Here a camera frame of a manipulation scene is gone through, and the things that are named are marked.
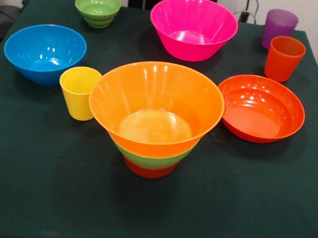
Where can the blue bowl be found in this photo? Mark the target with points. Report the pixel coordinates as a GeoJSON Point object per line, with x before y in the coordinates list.
{"type": "Point", "coordinates": [44, 51]}

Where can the large yellow-orange bowl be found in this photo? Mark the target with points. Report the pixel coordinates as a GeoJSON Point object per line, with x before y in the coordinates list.
{"type": "Point", "coordinates": [155, 101]}

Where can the dark green tablecloth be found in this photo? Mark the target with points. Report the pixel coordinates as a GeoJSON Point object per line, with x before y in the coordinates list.
{"type": "Point", "coordinates": [135, 209]}

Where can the large green bowl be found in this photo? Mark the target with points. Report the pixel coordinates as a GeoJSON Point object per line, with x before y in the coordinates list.
{"type": "Point", "coordinates": [147, 160]}

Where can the small black knob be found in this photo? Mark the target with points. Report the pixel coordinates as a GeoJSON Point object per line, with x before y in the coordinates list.
{"type": "Point", "coordinates": [25, 1]}

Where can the small green ribbed bowl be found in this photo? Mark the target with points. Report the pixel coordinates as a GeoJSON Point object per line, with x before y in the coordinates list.
{"type": "Point", "coordinates": [97, 11]}

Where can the purple cup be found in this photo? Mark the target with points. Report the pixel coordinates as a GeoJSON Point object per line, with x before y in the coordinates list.
{"type": "Point", "coordinates": [279, 26]}

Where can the wide shallow orange bowl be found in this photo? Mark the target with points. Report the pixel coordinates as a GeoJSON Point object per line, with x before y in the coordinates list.
{"type": "Point", "coordinates": [253, 114]}

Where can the orange cup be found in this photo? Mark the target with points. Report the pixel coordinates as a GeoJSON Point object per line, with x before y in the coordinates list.
{"type": "Point", "coordinates": [283, 62]}

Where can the small orange bowl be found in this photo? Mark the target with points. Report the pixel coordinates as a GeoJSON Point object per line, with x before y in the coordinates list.
{"type": "Point", "coordinates": [147, 171]}

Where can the yellow cup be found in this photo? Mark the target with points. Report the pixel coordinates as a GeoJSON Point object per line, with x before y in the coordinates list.
{"type": "Point", "coordinates": [74, 93]}

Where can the large pink bowl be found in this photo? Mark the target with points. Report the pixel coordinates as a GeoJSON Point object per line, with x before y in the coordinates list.
{"type": "Point", "coordinates": [193, 21]}

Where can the black power adapter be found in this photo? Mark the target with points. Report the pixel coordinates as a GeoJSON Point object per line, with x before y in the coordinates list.
{"type": "Point", "coordinates": [244, 16]}

